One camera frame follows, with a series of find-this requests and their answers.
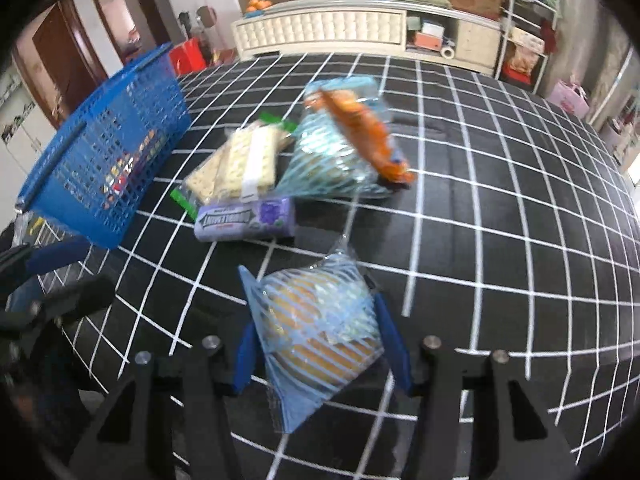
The white padded TV cabinet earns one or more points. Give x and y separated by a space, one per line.
320 27

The pile of oranges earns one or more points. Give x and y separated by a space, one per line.
257 6

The white paper roll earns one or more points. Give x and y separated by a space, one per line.
447 52

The red paper bag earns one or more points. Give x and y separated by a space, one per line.
189 56

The white metal shelf rack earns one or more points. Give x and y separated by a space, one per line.
525 35

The orange snack packet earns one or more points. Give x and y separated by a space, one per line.
365 130

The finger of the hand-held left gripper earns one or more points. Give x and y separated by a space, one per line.
75 296
55 258

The light purple gum pack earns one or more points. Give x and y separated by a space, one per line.
240 218

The dark brown door frame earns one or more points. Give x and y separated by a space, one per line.
150 5

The white wall cabinet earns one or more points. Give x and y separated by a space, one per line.
20 135

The blue striped bread packet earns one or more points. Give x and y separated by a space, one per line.
320 165
315 330

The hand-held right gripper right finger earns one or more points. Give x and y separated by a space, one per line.
395 345

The dark brown wooden door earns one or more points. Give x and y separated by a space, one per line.
60 50

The orange box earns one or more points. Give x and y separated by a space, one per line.
428 39

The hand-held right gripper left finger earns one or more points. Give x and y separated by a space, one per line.
245 360

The blue plastic basket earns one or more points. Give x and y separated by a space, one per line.
100 160

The pink gift bag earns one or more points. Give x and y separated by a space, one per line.
567 97

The cracker packet with green edge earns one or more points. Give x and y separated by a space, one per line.
240 160

